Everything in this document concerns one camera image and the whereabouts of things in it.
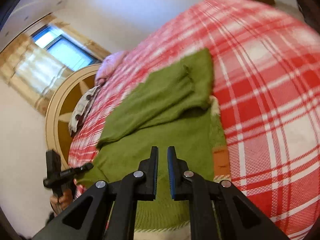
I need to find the green striped knit sweater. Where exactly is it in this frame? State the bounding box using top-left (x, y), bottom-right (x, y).
top-left (78, 48), bottom-right (226, 231)

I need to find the left hand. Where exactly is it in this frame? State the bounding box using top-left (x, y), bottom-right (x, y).
top-left (49, 189), bottom-right (74, 217)

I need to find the grey patterned pillow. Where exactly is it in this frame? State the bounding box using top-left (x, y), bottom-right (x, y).
top-left (68, 85), bottom-right (102, 137)

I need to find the cream wooden headboard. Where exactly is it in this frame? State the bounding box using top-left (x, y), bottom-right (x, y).
top-left (46, 64), bottom-right (100, 170)

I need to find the left beige curtain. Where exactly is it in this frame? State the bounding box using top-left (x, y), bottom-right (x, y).
top-left (1, 33), bottom-right (73, 116)

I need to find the beige curtain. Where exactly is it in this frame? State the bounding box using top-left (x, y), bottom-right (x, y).
top-left (41, 13), bottom-right (111, 61)
top-left (1, 33), bottom-right (73, 116)

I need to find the pink pillow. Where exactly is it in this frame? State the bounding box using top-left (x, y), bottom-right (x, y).
top-left (94, 50), bottom-right (129, 86)

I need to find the window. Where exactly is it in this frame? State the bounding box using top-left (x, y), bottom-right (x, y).
top-left (31, 25), bottom-right (101, 72)

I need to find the right beige curtain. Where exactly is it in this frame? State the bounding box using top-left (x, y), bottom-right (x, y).
top-left (41, 13), bottom-right (111, 61)

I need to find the red plaid bed cover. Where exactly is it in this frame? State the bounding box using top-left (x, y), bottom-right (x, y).
top-left (68, 0), bottom-right (319, 239)

